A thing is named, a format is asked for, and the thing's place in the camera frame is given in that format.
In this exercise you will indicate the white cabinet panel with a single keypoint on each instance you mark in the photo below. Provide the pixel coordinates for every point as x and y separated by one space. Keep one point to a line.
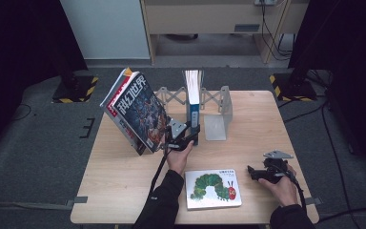
108 28

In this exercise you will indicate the black curtain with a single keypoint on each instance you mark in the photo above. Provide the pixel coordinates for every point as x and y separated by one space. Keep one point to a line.
355 47

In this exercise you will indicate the white power strip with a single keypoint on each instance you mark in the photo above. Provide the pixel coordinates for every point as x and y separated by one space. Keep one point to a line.
264 2

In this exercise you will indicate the grey desk label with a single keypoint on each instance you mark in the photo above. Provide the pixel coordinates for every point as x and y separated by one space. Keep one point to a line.
247 27

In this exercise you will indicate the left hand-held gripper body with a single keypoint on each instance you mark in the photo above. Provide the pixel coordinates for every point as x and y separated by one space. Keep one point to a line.
177 133

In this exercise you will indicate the person's right hand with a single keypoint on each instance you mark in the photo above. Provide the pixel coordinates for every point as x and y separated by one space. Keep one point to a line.
282 191

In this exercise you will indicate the grey tape strip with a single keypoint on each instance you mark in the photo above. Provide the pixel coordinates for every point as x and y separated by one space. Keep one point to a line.
77 200
314 201

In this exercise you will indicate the dark blue illustrated magazine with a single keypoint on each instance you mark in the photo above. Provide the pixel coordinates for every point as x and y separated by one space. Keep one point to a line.
143 111

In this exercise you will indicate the person's left hand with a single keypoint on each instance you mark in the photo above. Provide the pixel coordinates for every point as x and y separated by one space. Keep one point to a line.
179 160

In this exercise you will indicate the blue landscape cover book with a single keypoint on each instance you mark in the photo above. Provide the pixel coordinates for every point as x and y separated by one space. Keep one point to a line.
193 95

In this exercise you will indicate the white caterpillar picture book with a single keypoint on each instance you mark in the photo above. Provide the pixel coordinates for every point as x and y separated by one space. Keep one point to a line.
213 189

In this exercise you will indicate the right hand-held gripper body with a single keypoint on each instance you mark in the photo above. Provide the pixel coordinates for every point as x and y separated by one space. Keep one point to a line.
274 167

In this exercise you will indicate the portrait magazine with red label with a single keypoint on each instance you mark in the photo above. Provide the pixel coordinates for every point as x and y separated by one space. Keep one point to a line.
116 105

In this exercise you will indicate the black stand with striped base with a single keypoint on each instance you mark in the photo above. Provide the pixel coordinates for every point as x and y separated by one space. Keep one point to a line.
76 90
294 87

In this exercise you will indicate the beige wooden desk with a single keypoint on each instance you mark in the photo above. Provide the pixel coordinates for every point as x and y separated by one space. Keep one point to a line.
203 17

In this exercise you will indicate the grey expandable metal bookend rack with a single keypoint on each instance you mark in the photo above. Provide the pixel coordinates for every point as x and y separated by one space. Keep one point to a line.
217 124

